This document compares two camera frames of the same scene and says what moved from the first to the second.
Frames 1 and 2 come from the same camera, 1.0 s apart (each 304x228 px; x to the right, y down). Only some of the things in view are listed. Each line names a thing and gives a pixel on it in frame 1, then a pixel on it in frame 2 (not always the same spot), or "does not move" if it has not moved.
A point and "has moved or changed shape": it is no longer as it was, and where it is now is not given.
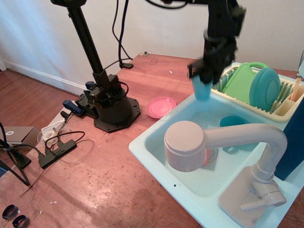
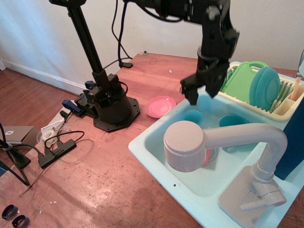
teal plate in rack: (264, 88) does not move
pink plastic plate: (159, 107) does not move
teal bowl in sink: (232, 119) does not move
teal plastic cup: (202, 91) has moved or changed shape
